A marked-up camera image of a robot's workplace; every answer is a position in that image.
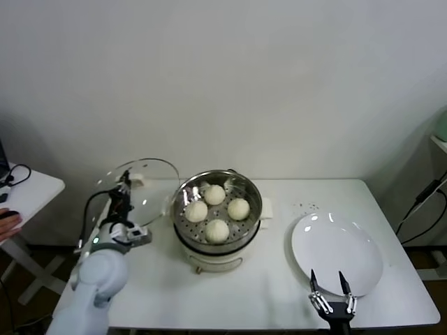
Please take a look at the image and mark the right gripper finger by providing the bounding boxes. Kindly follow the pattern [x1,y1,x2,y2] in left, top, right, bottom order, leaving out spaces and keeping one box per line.
[339,271,358,314]
[308,269,332,314]

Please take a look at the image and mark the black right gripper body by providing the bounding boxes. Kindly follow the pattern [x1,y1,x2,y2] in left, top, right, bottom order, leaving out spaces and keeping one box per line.
[319,302,356,335]

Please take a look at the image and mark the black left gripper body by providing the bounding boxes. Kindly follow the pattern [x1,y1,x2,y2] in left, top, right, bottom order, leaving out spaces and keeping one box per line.
[110,190,133,226]

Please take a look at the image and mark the glass lid with white handle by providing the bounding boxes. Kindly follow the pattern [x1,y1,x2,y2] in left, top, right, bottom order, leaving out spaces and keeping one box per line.
[93,158,181,228]

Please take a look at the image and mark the white steamed baozi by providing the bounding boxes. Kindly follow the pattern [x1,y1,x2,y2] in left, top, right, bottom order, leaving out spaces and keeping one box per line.
[205,218,230,244]
[226,198,251,221]
[184,201,210,223]
[203,184,226,206]

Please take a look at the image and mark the perforated steel steamer basket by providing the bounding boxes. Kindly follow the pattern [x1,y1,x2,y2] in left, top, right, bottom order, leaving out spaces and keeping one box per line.
[170,170,263,253]

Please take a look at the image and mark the bare human hand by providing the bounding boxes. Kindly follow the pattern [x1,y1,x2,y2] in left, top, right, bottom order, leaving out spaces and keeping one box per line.
[0,208,22,241]

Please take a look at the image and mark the white round plate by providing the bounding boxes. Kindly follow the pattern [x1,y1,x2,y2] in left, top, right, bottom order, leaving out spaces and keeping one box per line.
[291,212,384,298]

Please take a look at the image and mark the white small table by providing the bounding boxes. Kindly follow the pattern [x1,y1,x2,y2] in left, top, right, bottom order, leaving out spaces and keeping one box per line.
[0,161,67,305]

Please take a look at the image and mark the brown crumb specks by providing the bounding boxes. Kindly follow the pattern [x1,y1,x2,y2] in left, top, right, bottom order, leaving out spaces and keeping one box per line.
[292,200,321,211]

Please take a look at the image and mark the white electric cooker base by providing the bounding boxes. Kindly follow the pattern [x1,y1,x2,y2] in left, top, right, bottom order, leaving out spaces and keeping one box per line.
[161,195,274,276]

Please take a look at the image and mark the dark laptop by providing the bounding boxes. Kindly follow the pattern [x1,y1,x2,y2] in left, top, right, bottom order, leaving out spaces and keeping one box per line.
[0,135,11,179]

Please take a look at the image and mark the white shelf board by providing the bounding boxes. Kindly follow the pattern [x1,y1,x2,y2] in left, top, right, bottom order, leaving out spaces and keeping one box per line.
[431,134,447,154]

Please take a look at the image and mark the pale green container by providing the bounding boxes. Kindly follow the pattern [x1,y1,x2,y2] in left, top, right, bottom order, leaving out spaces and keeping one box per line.
[432,106,447,142]

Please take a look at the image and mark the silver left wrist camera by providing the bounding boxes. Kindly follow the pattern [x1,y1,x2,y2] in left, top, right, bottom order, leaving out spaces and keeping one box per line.
[125,225,153,245]

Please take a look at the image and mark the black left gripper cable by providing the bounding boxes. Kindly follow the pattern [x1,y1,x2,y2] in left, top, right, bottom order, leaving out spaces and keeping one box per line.
[73,191,116,254]

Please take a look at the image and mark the white metal floor frame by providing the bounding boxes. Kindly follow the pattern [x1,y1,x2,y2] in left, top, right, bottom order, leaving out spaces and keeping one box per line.
[415,249,447,283]

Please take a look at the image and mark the black looped cable with plug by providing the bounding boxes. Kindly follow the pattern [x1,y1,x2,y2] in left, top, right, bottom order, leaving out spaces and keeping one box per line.
[0,163,33,189]

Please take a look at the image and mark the black power cable with adapter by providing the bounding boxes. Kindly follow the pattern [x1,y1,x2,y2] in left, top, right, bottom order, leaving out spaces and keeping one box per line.
[394,172,447,247]

